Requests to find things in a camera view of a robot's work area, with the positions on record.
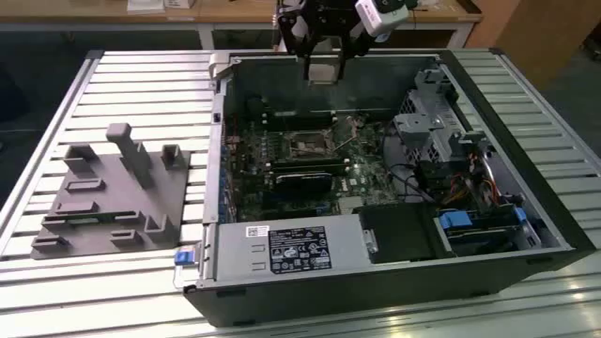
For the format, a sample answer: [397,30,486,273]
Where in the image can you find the orange and yellow wires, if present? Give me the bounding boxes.
[443,175,498,205]

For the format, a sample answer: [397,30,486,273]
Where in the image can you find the wooden desk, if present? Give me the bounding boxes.
[0,0,485,50]

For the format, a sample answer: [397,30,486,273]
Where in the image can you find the black wire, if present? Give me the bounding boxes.
[389,163,442,205]

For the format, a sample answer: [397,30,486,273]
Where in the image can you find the silver power supply unit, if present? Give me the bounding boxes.
[196,214,377,288]

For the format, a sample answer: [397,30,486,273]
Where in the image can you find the wooden cabinet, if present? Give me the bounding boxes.
[469,0,601,91]

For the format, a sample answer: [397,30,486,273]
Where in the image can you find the white box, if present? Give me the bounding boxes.
[125,0,168,15]

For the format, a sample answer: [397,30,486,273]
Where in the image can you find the metal socket cover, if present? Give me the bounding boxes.
[330,114,365,142]

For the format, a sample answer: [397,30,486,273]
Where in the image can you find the black graphics card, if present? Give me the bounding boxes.
[274,171,331,196]

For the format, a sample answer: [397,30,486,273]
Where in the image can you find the hard disk in blue carrier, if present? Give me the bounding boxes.
[434,207,526,253]

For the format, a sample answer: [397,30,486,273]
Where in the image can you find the black PC case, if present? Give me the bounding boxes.
[182,47,597,328]

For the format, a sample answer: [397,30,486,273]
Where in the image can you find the small silver heat sink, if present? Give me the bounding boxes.
[337,196,367,214]

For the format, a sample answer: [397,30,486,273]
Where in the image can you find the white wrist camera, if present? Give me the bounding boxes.
[354,0,410,38]

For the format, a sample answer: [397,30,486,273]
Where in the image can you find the green motherboard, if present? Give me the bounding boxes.
[222,112,399,225]

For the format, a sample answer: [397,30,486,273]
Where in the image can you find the grey parts rack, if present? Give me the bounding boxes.
[28,123,193,261]

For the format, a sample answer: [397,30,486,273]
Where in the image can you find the green RAM stick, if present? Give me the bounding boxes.
[62,213,102,225]

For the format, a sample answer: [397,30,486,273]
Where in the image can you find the black plastic shroud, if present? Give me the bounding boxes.
[358,204,454,265]

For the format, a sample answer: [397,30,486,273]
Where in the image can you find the blue case latch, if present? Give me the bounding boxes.
[173,246,198,267]

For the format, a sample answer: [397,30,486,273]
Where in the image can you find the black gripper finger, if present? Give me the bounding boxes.
[338,20,369,85]
[277,6,313,81]

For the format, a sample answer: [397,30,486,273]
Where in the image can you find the CPU socket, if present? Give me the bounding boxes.
[285,130,335,158]

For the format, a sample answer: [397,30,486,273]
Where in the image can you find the metal drive cage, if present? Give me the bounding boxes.
[393,68,494,163]

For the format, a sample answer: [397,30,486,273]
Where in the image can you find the silver CPU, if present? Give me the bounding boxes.
[308,63,339,85]

